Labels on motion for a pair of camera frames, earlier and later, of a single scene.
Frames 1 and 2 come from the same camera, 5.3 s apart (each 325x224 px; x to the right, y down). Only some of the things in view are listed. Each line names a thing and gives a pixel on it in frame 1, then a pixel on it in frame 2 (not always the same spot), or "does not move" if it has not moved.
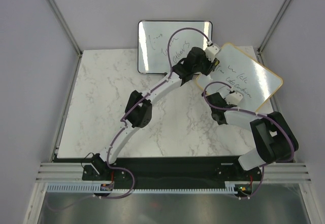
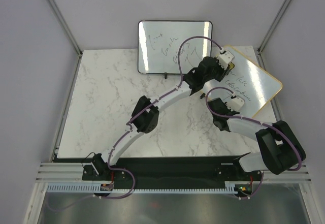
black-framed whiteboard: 153,38 does not move
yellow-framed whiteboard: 256,84 does not move
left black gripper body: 212,65 → 226,71
